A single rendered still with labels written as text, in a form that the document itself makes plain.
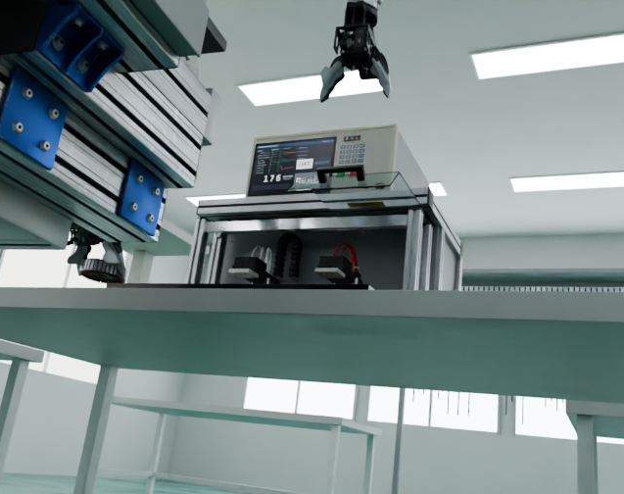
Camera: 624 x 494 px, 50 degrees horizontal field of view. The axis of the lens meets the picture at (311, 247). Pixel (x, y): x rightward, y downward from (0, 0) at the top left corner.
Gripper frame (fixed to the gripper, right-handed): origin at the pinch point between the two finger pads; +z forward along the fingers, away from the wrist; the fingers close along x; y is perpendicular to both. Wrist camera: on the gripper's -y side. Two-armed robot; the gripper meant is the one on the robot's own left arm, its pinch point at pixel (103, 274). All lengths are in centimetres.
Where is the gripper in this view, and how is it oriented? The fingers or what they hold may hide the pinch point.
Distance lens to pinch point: 172.2
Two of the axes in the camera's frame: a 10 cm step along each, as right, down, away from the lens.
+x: 9.2, -0.1, -4.0
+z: 0.9, 9.8, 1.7
